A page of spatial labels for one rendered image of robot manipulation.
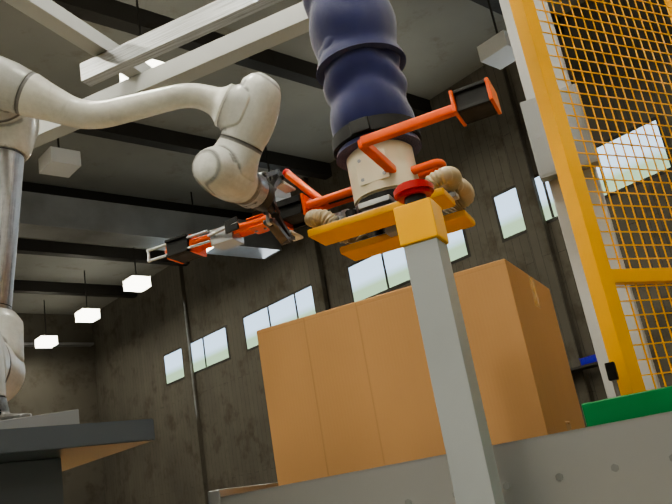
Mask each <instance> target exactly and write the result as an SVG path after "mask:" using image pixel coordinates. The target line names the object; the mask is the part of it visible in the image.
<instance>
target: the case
mask: <svg viewBox="0 0 672 504"><path fill-rule="evenodd" d="M453 274H454V278H455V283H456V287H457V292H458V296H459V301H460V305H461V310H462V314H463V319H464V323H465V327H466V332H467V336H468V341H469V345H470V350H471V354H472V359H473V363H474V368H475V372H476V376H477V381H478V385H479V390H480V394H481V399H482V403H483V408H484V412H485V417H486V421H487V425H488V430H489V434H490V439H491V443H492V445H496V444H502V443H507V442H512V441H517V440H523V439H528V438H533V437H538V436H544V435H549V434H554V433H559V432H565V431H570V430H575V429H580V428H586V427H585V423H584V420H583V416H582V412H581V408H580V404H579V400H578V397H577V393H576V389H575V385H574V381H573V378H572V374H571V370H570V366H569V362H568V358H567V355H566V351H565V347H564V343H563V339H562V336H561V332H560V328H559V324H558V320H557V316H556V313H555V309H554V305H553V301H552V297H551V293H550V290H549V288H547V287H546V286H544V285H543V284H541V283H540V282H538V281H537V280H535V279H534V278H532V277H531V276H529V275H528V274H526V273H525V272H523V271H522V270H520V269H519V268H518V267H516V266H515V265H513V264H512V263H510V262H509V261H507V260H506V259H501V260H497V261H494V262H491V263H487V264H484V265H480V266H477V267H473V268H470V269H467V270H463V271H460V272H456V273H453ZM257 338H258V346H259V353H260V360H261V367H262V374H263V381H264V388H265V395H266V402H267V409H268V416H269V423H270V430H271V437H272V445H273V452H274V459H275V466H276V473H277V480H278V486H281V485H286V484H291V483H297V482H302V481H307V480H312V479H318V478H323V477H328V476H333V475H339V474H344V473H349V472H354V471H360V470H365V469H370V468H376V467H381V466H386V465H391V464H397V463H402V462H407V461H412V460H418V459H423V458H428V457H433V456H439V455H444V454H446V451H445V446H444V441H443V436H442V431H441V426H440V422H439V417H438V412H437V407H436V402H435V397H434V392H433V388H432V383H431V378H430V373H429V368H428V363H427V359H426V354H425V349H424V344H423V339H422V334H421V330H420V325H419V320H418V315H417V310H416V305H415V300H414V296H413V291H412V286H408V287H405V288H401V289H398V290H395V291H391V292H388V293H384V294H381V295H377V296H374V297H371V298H367V299H364V300H360V301H357V302H353V303H350V304H347V305H343V306H340V307H336V308H333V309H329V310H326V311H323V312H319V313H316V314H312V315H309V316H305V317H302V318H299V319H295V320H292V321H288V322H285V323H281V324H278V325H275V326H271V327H268V328H264V329H261V330H258V331H257Z"/></svg>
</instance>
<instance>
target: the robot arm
mask: <svg viewBox="0 0 672 504"><path fill-rule="evenodd" d="M280 104H281V92H280V87H279V85H278V83H277V82H276V81H275V80H273V79H272V78H270V77H269V76H267V75H265V74H263V73H260V72H257V73H251V74H249V75H247V76H246V77H244V78H243V79H242V81H241V83H240V84H237V85H234V84H230V85H228V86H225V87H215V86H210V85H205V84H199V83H183V84H175V85H170V86H166V87H161V88H157V89H152V90H148V91H143V92H139V93H134V94H130V95H125V96H121V97H116V98H112V99H107V100H98V101H90V100H84V99H80V98H77V97H75V96H73V95H71V94H69V93H68V92H66V91H64V90H63V89H61V88H59V87H58V86H56V85H54V84H53V83H51V82H50V81H48V80H47V79H45V78H44V77H42V76H41V75H39V74H37V73H35V72H34V71H32V70H30V69H28V68H26V67H24V66H23V65H21V64H19V63H17V62H15V61H12V60H10V59H8V58H5V57H3V56H0V421H1V420H8V419H15V418H22V417H28V416H32V414H31V413H10V411H9V407H8V401H9V400H11V399H12V398H13V397H14V396H15V395H16V394H17V393H18V391H19V390H20V388H21V387H22V385H23V382H24V379H25V364H24V325H23V321H22V320H21V318H20V317H19V316H18V315H17V313H16V312H15V311H13V310H12V301H13V290H14V278H15V266H16V254H17V242H18V230H19V218H20V206H21V195H22V183H23V171H24V162H25V161H27V160H28V158H29V157H30V156H31V154H32V151H33V148H34V144H35V141H36V138H37V136H38V132H39V120H44V121H48V122H52V123H56V124H60V125H64V126H68V127H73V128H79V129H103V128H109V127H114V126H118V125H122V124H126V123H129V122H133V121H137V120H140V119H144V118H148V117H151V116H155V115H159V114H162V113H166V112H170V111H173V110H177V109H182V108H196V109H200V110H202V111H204V112H206V113H207V114H209V115H210V116H211V118H212V119H213V121H214V124H215V126H216V127H218V128H219V129H220V130H221V131H222V132H221V134H220V137H219V139H218V140H217V142H216V143H215V145H214V146H211V147H208V148H205V149H203V150H202V151H200V152H199V153H198V154H197V155H196V156H195V158H194V160H193V164H192V172H193V176H194V178H195V179H196V181H197V182H198V183H199V185H200V186H201V187H202V188H204V189H205V190H206V191H207V192H209V193H210V194H212V195H213V196H215V197H217V198H219V199H221V200H223V201H227V202H233V203H235V204H238V205H240V206H242V207H244V208H247V209H251V208H252V209H254V210H257V211H262V212H263V214H264V215H266V220H264V221H263V224H264V225H265V226H266V227H268V228H269V230H270V231H271V232H272V233H273V235H274V236H275V237H276V238H277V240H278V241H279V242H280V244H281V245H285V244H288V243H291V241H297V240H301V239H303V238H304V237H303V236H302V235H300V234H298V233H296V232H294V231H292V230H289V229H288V228H287V226H286V224H285V222H284V220H283V219H282V217H281V215H280V210H279V208H278V206H277V203H276V198H275V191H276V190H277V188H278V189H279V190H281V191H283V192H284V193H289V192H292V191H295V190H296V188H294V187H293V186H291V185H290V184H288V183H287V182H286V181H285V180H284V179H285V177H284V175H281V176H279V173H280V170H279V169H276V170H273V171H270V172H266V171H263V172H260V173H259V172H258V165H259V161H260V158H261V155H262V152H263V150H264V148H265V146H266V145H267V143H268V142H269V140H270V138H271V135H272V133H273V131H274V128H275V125H276V122H277V119H278V115H279V110H280ZM271 176H273V179H271V181H270V182H268V181H267V179H268V178H269V177H271ZM274 210H275V211H276V212H273V211H274Z"/></svg>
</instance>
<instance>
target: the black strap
mask: <svg viewBox="0 0 672 504"><path fill-rule="evenodd" d="M409 119H412V117H410V116H407V115H404V114H397V113H384V114H376V115H371V116H365V117H362V118H359V119H357V120H354V121H351V122H349V124H347V125H345V126H344V127H342V128H341V129H340V130H339V131H338V132H337V133H336V134H335V135H334V137H333V138H332V148H333V154H334V158H335V160H336V159H337V154H338V151H339V149H340V148H341V147H342V146H343V145H344V144H345V143H347V142H348V141H350V140H351V139H354V138H356V137H358V136H360V135H362V134H365V133H368V132H372V131H377V130H381V129H384V128H386V127H389V126H392V125H395V124H398V123H400V122H403V121H406V120H409ZM411 132H413V133H415V134H416V135H417V136H418V137H419V139H420V141H421V140H422V138H421V133H420V129H417V130H414V131H411Z"/></svg>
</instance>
